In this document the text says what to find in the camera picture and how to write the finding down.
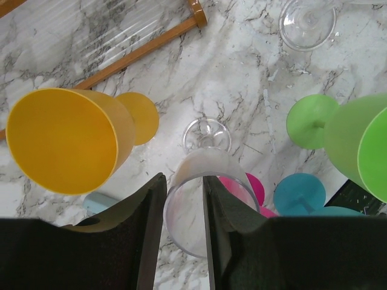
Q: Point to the blue plastic wine glass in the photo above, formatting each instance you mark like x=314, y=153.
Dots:
x=302, y=194

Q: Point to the clear wine glass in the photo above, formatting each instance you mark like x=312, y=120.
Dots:
x=206, y=143
x=306, y=25

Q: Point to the wooden two-tier shelf rack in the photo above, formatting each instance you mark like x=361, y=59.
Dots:
x=78, y=44

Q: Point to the green plastic wine glass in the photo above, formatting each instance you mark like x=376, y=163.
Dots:
x=353, y=136

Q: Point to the pink plastic wine glass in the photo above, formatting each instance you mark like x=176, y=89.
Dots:
x=257, y=193

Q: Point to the yellow plastic wine glass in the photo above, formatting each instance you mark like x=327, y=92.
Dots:
x=71, y=141

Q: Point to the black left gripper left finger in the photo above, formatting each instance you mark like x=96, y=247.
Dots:
x=115, y=249

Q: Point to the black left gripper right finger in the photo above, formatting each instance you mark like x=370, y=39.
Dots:
x=245, y=250

